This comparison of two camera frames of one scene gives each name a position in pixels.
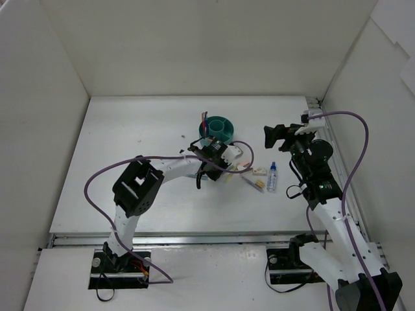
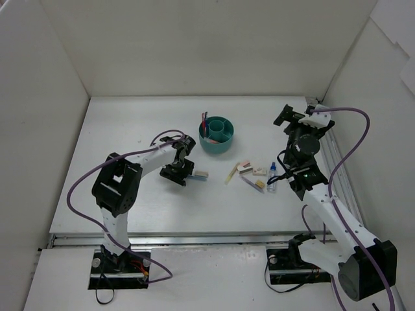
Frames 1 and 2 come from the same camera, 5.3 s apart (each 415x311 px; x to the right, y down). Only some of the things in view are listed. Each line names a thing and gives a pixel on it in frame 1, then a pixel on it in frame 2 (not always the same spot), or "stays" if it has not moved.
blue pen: x=206 y=124 stays
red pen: x=203 y=123 stays
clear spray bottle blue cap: x=272 y=178 stays
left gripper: x=217 y=162 → x=177 y=172
